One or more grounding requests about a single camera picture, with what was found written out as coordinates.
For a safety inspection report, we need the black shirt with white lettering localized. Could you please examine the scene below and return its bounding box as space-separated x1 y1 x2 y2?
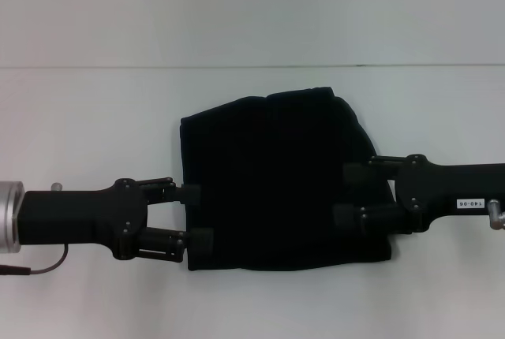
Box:
178 86 396 274

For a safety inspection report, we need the grey left gripper cable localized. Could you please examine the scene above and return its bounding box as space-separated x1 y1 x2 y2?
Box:
0 244 70 277

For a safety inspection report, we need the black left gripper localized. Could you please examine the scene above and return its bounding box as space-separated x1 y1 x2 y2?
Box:
18 176 214 264

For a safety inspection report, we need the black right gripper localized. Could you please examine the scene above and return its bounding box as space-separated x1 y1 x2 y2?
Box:
332 153 505 234

